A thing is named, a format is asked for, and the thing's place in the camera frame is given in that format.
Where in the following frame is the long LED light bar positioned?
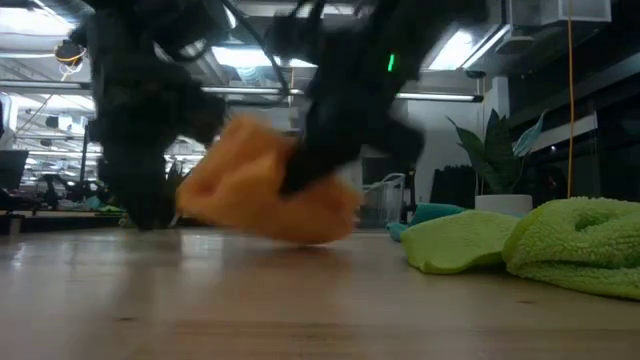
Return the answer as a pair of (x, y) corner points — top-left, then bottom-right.
(0, 79), (485, 103)

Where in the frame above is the orange microfiber towel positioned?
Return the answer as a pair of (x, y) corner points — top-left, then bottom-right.
(175, 115), (362, 245)

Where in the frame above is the green microfiber towel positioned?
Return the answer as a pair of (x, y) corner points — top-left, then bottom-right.
(400, 196), (640, 301)

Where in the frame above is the clear plastic bin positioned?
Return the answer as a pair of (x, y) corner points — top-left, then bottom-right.
(360, 172), (407, 230)

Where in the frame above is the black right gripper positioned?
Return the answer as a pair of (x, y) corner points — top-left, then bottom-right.
(269, 0), (425, 194)

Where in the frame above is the leafy plant in white pot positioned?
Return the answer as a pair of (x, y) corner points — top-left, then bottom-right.
(447, 108), (546, 215)

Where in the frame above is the teal microfiber towel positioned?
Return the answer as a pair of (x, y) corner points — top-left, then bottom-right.
(385, 202), (469, 244)

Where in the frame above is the yellow cable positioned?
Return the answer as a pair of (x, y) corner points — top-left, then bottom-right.
(566, 0), (577, 200)

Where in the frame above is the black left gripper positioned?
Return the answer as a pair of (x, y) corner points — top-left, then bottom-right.
(69, 0), (226, 231)

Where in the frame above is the dark monitor screen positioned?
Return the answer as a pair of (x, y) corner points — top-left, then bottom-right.
(0, 149), (30, 190)

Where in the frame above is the black ribbed panel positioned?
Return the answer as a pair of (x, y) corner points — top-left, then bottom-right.
(430, 164), (477, 207)

